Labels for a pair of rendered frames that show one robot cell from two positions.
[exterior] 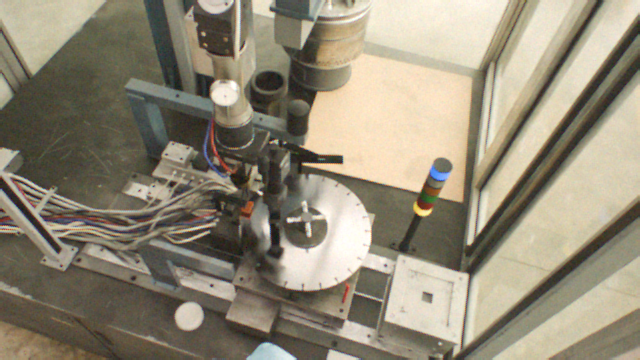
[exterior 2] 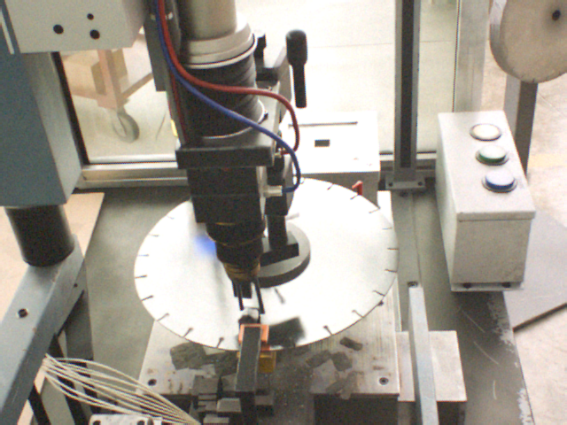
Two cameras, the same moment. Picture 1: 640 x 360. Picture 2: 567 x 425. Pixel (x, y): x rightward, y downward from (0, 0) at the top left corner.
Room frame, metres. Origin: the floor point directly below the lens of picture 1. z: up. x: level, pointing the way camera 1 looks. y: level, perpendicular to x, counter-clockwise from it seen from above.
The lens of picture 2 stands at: (0.60, 0.78, 1.58)
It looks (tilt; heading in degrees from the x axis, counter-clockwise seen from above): 37 degrees down; 266
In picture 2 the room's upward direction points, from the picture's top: 6 degrees counter-clockwise
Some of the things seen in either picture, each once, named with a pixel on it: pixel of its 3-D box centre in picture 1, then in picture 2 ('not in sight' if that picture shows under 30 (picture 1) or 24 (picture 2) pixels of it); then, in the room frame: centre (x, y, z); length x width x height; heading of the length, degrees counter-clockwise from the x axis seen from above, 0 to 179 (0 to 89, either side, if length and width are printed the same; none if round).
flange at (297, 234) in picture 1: (306, 225); (265, 244); (0.58, 0.02, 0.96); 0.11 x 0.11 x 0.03
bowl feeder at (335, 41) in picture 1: (323, 33); not in sight; (1.37, 0.06, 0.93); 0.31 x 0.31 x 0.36
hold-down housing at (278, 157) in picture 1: (274, 176); (266, 127); (0.57, 0.10, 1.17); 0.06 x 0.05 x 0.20; 70
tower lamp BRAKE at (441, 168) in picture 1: (441, 169); not in sight; (0.66, -0.27, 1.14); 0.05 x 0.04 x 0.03; 169
